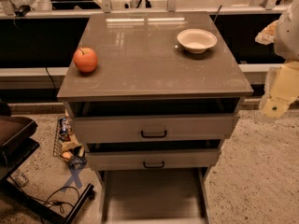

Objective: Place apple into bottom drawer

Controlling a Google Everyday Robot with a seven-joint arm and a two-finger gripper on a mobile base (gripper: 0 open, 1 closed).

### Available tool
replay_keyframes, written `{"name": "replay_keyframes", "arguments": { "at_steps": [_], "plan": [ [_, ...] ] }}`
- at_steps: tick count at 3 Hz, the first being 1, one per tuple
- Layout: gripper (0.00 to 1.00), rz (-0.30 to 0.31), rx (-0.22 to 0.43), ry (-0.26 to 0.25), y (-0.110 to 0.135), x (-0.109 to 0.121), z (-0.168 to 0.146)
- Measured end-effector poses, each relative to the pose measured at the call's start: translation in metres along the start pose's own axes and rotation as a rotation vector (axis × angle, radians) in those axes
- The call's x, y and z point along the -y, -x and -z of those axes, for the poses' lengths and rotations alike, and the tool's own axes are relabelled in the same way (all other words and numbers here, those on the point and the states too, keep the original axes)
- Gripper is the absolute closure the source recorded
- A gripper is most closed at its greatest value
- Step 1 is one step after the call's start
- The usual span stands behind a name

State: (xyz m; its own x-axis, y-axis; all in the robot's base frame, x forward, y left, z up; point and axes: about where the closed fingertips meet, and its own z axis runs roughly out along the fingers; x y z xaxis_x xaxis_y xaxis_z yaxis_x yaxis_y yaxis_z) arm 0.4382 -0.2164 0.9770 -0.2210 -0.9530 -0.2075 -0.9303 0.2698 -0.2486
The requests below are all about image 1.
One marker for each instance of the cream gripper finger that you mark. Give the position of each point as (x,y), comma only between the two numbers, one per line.
(281,89)
(267,34)

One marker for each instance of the red apple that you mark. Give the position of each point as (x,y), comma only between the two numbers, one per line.
(85,60)

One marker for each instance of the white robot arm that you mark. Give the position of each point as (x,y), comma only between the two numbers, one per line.
(286,43)

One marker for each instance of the top drawer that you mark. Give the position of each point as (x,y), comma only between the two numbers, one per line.
(153,128)

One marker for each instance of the grey drawer cabinet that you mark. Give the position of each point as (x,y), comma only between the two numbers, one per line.
(144,71)

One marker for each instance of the middle drawer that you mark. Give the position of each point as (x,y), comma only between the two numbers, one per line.
(165,159)

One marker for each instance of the open bottom drawer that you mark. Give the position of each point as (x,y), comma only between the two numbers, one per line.
(169,196)

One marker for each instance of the white bowl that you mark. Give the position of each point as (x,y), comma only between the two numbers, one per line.
(196,41)

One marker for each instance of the black power adapter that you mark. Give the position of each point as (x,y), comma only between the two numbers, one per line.
(22,10)

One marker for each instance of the dark chair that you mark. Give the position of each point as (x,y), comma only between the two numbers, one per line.
(16,146)

